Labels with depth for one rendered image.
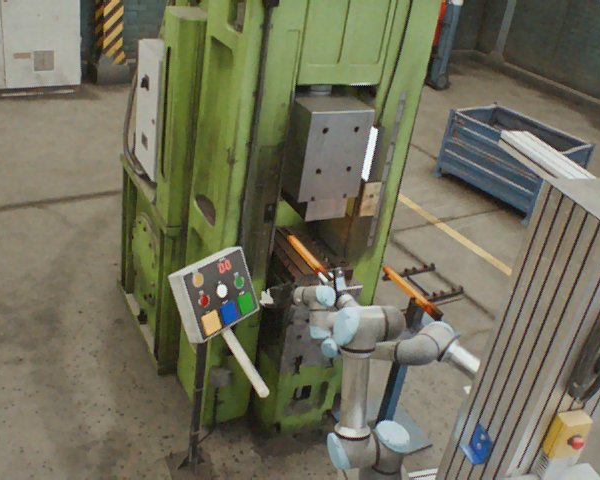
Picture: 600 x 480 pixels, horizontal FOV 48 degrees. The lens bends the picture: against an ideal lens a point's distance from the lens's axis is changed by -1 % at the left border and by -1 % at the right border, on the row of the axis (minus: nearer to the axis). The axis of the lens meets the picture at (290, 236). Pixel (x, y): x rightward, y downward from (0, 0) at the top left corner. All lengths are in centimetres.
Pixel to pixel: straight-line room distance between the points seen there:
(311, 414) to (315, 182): 135
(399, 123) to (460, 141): 371
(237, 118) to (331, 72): 44
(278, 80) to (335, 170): 45
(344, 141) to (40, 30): 534
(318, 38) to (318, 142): 41
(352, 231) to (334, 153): 58
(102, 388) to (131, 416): 27
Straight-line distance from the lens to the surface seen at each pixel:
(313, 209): 293
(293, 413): 360
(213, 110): 311
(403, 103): 313
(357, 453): 228
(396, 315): 218
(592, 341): 183
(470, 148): 679
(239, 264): 281
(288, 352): 326
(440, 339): 271
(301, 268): 313
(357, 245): 336
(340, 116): 279
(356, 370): 218
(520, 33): 1176
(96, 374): 398
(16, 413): 380
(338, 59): 287
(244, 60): 268
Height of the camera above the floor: 264
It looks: 29 degrees down
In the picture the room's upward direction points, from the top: 9 degrees clockwise
